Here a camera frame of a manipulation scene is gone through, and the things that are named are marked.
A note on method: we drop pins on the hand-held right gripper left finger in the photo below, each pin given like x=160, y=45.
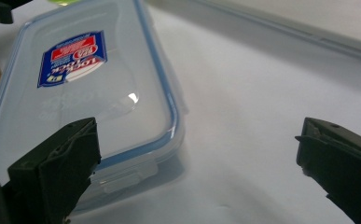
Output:
x=53, y=174

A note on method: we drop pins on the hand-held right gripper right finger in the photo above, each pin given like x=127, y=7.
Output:
x=343, y=161

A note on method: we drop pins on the green round lidded container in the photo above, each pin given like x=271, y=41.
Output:
x=66, y=2

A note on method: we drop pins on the clear food container blue seal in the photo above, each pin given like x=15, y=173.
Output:
x=122, y=77

